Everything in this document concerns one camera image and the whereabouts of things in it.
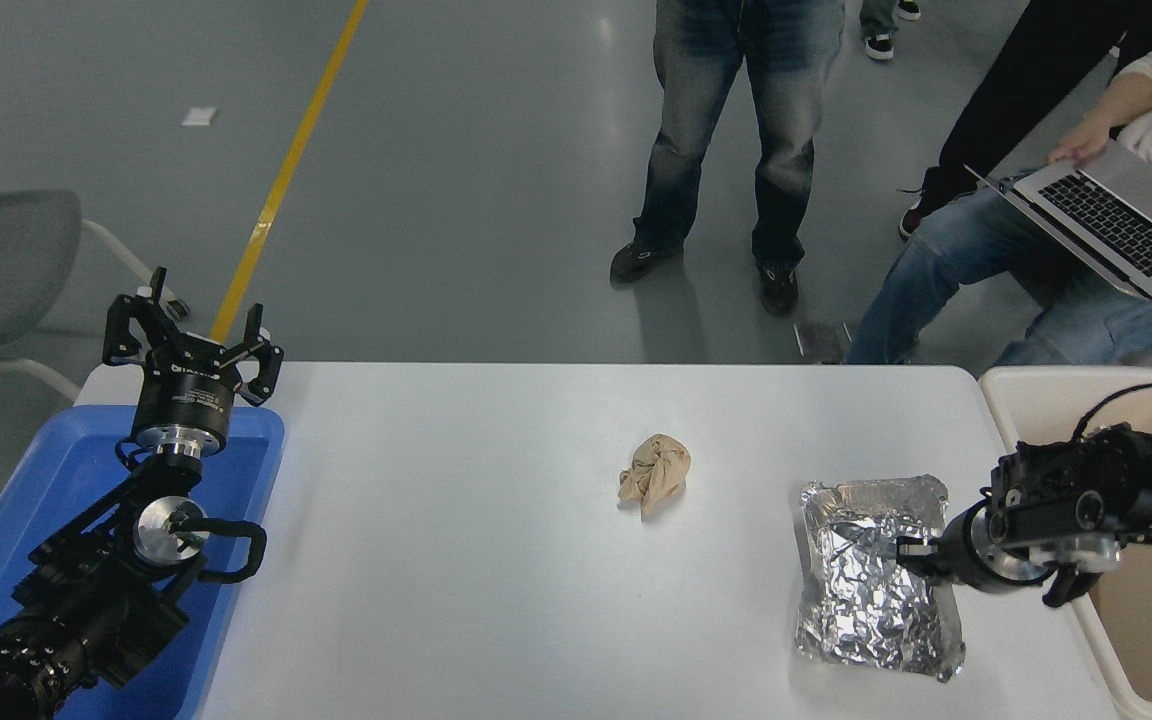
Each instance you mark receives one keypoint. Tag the crumpled tan paper ball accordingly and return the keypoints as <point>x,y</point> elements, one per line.
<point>654,472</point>

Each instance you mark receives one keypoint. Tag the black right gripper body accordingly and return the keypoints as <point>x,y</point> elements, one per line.
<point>966,555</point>

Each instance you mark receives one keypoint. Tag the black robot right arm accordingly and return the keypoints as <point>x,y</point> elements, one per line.
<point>1116,490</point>

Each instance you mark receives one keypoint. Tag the silver laptop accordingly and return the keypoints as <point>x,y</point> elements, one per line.
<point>1106,220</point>

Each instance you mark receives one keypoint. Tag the silver foil tray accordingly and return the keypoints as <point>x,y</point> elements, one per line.
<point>856,600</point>

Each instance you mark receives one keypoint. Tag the person's hand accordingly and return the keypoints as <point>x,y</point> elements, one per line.
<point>1084,145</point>

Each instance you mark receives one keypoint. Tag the large pale plastic bin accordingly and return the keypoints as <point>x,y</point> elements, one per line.
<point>1036,410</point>

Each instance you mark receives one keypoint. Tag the grey chair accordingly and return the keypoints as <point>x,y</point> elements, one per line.
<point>6,260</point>

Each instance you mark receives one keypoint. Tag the small metal floor plate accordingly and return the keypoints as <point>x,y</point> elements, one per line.
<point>821,342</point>

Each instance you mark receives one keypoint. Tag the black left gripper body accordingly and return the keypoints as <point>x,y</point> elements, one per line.
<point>184,395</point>

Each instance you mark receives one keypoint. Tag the blue plastic tray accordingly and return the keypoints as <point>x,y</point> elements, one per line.
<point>56,480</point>

